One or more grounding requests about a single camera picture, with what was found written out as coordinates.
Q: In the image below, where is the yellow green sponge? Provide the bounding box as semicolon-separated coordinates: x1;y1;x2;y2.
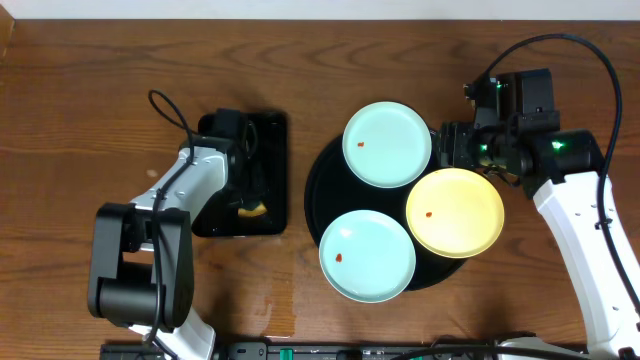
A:
237;202;267;218

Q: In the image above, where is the yellow plate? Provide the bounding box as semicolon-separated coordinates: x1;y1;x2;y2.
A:
405;168;505;259

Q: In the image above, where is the light blue plate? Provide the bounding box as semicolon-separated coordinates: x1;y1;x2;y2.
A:
319;210;416;304
342;101;432;189

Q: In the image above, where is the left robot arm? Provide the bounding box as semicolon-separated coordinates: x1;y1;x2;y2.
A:
87;109;260;359

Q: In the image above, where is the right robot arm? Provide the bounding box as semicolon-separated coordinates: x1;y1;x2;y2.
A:
435;69;639;359

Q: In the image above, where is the black rectangular tray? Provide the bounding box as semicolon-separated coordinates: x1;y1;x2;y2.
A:
192;111;288;238

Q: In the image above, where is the black round tray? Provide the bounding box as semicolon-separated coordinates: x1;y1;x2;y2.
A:
303;102;474;292

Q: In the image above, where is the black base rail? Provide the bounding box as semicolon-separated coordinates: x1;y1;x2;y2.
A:
99;340;601;360

